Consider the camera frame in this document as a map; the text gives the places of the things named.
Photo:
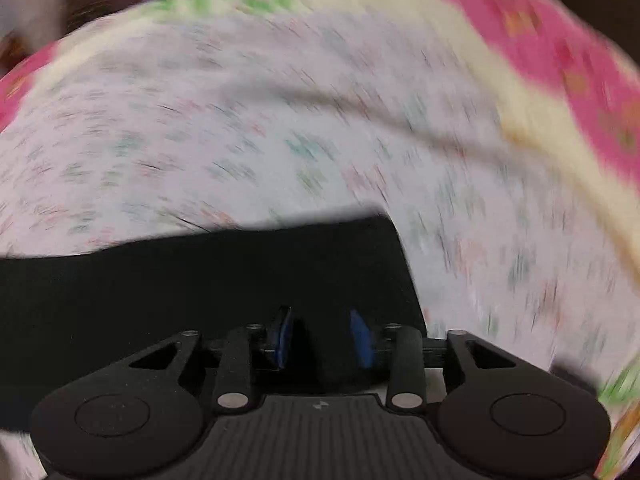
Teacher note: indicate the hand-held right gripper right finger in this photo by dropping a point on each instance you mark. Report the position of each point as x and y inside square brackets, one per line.
[361, 337]

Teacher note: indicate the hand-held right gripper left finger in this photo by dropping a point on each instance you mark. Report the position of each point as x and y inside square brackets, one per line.
[283, 336]

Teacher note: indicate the black pants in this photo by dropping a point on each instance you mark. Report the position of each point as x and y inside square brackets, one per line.
[165, 290]

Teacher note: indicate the floral bedsheet with pink border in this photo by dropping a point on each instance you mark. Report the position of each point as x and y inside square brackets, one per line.
[280, 125]

